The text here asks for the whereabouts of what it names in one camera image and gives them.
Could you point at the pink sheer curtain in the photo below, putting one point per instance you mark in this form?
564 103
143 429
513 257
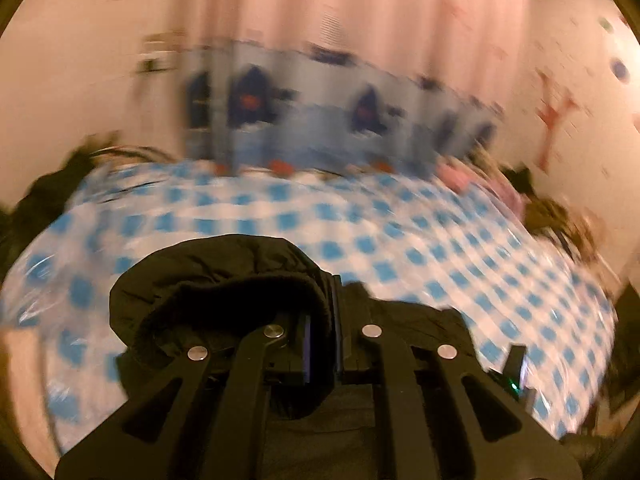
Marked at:
469 45

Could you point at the dark olive puffer jacket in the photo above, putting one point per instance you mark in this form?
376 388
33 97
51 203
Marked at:
215 290

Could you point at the blue whale pattern curtain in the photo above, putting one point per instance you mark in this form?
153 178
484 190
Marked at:
248 106

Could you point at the black clothing heap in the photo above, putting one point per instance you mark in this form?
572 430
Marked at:
46 199

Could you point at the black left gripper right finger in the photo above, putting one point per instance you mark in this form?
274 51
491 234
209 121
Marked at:
438 414

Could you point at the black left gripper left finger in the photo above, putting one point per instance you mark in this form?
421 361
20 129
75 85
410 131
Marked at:
204 416

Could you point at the blue white checkered bed cover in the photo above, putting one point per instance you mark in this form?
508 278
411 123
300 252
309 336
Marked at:
404 238

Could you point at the brown clothes pile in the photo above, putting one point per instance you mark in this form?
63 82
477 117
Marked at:
578 232

